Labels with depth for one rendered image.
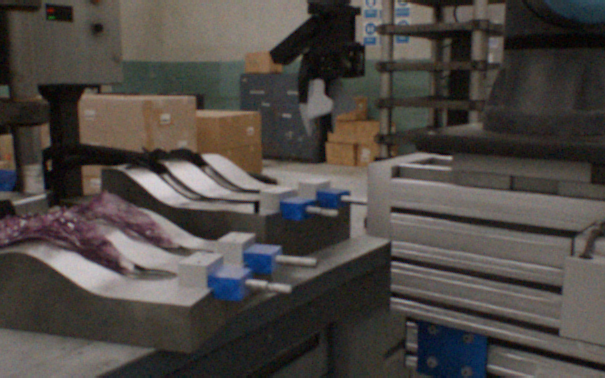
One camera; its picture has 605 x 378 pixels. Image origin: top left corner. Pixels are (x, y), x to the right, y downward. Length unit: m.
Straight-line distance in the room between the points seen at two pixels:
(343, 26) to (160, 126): 4.07
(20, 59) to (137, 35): 8.54
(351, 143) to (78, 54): 6.37
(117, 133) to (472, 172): 4.56
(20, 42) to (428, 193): 1.07
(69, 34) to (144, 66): 8.36
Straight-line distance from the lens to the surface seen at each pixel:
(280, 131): 8.38
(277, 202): 1.02
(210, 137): 5.79
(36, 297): 0.83
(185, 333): 0.73
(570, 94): 0.70
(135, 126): 5.05
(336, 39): 1.08
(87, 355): 0.76
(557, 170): 0.70
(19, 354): 0.79
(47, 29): 1.78
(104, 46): 1.88
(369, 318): 1.32
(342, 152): 8.06
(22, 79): 1.58
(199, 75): 9.90
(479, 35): 5.04
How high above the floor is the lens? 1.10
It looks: 10 degrees down
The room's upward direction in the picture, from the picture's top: straight up
